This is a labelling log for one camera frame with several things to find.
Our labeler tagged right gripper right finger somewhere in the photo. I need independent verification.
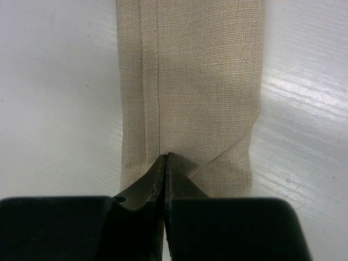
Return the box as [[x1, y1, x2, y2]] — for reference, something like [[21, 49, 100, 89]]
[[165, 153, 312, 261]]

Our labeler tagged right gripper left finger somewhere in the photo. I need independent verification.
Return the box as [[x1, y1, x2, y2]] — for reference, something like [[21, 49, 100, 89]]
[[1, 156, 166, 260]]

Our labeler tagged beige cloth napkin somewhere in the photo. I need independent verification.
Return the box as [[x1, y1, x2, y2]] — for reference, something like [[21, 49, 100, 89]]
[[116, 1, 265, 198]]

